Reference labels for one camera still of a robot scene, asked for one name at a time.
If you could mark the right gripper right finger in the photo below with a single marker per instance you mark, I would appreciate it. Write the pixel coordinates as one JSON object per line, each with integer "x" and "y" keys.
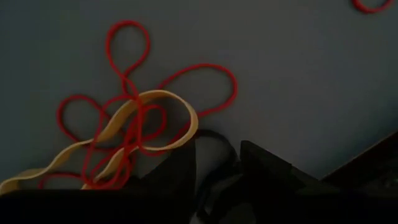
{"x": 264, "y": 174}

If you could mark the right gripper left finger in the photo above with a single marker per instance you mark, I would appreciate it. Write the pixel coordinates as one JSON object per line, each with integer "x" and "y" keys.
{"x": 177, "y": 177}

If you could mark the wide tan rubber band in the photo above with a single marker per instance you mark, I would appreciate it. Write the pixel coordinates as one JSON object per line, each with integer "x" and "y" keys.
{"x": 194, "y": 124}

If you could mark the thin black rubber band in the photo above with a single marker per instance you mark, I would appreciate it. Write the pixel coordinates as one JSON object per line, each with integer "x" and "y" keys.
{"x": 214, "y": 132}

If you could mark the long thin red band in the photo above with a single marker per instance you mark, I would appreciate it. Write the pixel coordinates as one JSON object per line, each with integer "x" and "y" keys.
{"x": 202, "y": 66}

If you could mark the blue table mat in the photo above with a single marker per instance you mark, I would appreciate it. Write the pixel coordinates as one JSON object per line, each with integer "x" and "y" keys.
{"x": 295, "y": 77}

